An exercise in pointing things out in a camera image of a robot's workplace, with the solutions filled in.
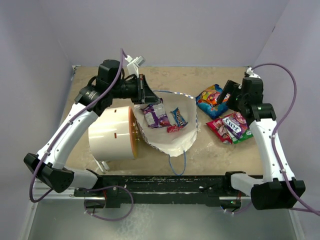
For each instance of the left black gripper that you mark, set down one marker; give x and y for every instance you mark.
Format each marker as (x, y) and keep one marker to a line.
(144, 94)

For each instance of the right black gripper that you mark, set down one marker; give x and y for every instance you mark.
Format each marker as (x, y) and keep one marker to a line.
(232, 88)

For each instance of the purple berries candy bag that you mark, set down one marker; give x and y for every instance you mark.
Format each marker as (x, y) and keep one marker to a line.
(156, 116)

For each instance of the orange snack bag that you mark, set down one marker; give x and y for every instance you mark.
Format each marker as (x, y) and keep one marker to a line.
(213, 98)

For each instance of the blue snack bag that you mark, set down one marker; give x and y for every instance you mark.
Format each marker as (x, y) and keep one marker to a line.
(213, 111)

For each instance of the pink candy bag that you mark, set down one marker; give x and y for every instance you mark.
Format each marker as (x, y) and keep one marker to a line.
(235, 124)

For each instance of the green snack bag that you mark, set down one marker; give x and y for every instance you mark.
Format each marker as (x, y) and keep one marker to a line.
(246, 135)

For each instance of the blue checkered paper bag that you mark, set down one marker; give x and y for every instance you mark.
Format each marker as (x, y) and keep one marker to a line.
(173, 144)

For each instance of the magenta red snack bag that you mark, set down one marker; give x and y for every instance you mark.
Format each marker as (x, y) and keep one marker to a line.
(220, 130)

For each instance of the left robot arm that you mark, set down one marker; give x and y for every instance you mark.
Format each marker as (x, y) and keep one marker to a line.
(48, 164)

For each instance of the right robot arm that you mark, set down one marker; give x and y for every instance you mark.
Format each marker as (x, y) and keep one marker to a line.
(265, 150)

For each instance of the small red snack bag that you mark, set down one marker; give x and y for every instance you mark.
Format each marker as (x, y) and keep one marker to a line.
(174, 128)

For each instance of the blue chocolate candy bag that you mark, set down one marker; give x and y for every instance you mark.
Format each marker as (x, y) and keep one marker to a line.
(178, 118)

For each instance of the white cylindrical container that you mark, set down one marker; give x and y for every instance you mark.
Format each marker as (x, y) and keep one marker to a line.
(113, 136)

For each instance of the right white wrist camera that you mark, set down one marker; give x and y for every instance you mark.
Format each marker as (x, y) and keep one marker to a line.
(249, 73)

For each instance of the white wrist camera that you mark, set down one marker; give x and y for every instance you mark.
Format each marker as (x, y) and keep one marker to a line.
(133, 64)
(249, 73)

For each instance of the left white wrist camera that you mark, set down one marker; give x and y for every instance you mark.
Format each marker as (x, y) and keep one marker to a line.
(133, 64)

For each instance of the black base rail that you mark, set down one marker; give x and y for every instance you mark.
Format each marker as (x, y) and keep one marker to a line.
(111, 191)

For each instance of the aluminium frame rail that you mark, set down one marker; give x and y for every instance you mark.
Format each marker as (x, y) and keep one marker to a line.
(50, 195)

